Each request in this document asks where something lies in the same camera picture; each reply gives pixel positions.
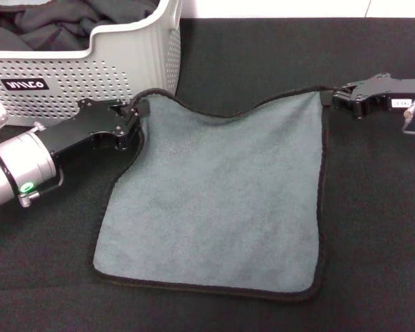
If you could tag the black cloth pile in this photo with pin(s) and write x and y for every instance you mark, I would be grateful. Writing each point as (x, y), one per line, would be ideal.
(48, 24)

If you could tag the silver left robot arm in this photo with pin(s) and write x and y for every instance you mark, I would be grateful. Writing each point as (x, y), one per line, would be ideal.
(17, 169)

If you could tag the grey perforated storage box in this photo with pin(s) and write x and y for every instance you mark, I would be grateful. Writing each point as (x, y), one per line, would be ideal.
(72, 76)

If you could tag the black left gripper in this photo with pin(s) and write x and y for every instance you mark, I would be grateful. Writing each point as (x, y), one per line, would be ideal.
(86, 131)

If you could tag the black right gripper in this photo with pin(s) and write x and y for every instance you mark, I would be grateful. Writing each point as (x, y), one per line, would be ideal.
(384, 97)

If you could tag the grey yellow towel black trim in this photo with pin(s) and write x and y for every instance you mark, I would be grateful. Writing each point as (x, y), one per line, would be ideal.
(214, 193)

